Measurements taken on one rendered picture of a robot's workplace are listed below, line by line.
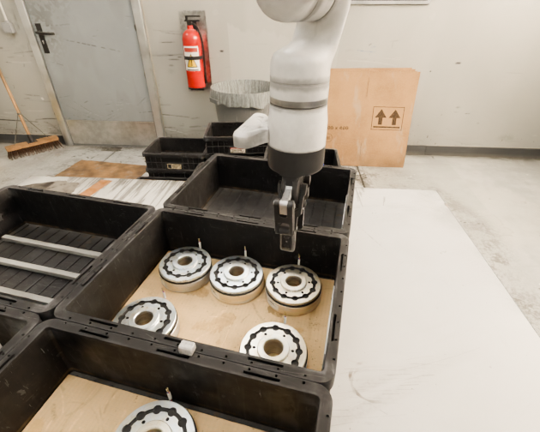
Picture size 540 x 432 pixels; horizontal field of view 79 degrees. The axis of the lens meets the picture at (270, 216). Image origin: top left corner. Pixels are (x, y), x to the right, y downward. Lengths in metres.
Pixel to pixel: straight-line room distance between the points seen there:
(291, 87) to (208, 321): 0.41
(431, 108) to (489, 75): 0.51
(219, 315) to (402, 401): 0.36
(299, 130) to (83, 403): 0.47
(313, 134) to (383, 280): 0.57
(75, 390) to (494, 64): 3.54
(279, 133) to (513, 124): 3.56
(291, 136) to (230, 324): 0.35
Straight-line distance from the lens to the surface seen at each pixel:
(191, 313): 0.63
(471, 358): 0.82
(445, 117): 3.59
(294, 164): 0.41
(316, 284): 0.62
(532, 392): 0.83
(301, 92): 0.39
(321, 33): 0.42
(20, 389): 0.57
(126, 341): 0.49
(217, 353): 0.45
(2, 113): 4.49
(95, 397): 0.59
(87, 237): 0.89
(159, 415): 0.51
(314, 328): 0.60
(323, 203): 0.92
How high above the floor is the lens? 1.30
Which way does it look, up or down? 33 degrees down
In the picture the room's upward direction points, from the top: straight up
